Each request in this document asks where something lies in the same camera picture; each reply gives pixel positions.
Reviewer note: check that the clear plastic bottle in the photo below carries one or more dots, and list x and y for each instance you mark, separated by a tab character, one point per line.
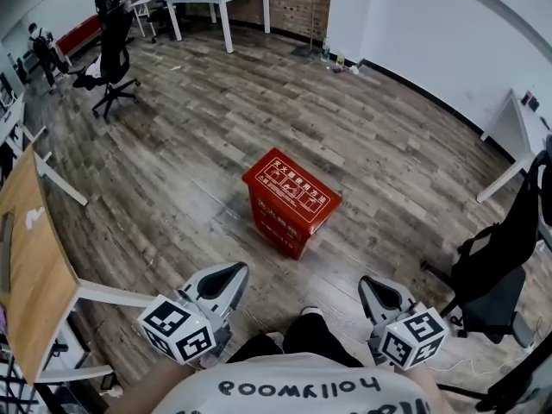
325	50

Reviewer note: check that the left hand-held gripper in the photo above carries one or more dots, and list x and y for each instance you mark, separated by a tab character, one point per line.
177	328

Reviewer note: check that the person's white shoe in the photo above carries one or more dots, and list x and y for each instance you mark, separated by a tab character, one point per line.
311	311

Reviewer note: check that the black office chair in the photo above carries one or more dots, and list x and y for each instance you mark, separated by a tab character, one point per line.
496	283
113	54
160	17

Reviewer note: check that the red fire extinguisher box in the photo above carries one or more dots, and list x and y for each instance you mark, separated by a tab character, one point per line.
288	194

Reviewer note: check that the grey strip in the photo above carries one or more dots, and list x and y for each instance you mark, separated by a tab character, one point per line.
6	252

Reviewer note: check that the black metal rack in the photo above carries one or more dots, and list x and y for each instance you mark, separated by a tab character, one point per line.
17	382

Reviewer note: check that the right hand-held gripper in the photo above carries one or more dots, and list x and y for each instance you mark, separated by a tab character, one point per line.
414	339

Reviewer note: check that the black device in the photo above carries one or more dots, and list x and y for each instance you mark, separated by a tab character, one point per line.
531	100

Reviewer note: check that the person's right forearm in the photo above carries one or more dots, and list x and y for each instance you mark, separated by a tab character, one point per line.
424	384

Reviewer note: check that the small green bottle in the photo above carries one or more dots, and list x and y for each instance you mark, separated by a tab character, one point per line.
340	60

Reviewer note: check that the person's black trousers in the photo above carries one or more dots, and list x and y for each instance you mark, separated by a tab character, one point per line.
310	339

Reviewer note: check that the small black box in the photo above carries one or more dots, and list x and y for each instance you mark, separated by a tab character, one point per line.
108	383

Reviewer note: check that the red bench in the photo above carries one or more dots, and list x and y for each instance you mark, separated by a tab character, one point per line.
79	35

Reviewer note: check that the broom with dustpan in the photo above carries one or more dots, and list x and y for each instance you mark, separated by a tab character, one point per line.
307	43

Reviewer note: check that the wooden desk with white frame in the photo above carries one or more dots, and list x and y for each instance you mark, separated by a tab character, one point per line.
36	265

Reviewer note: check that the white paper scrap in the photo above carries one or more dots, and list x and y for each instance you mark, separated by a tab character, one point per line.
34	218

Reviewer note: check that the crumpled white trash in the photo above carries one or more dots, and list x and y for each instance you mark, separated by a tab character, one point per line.
353	70

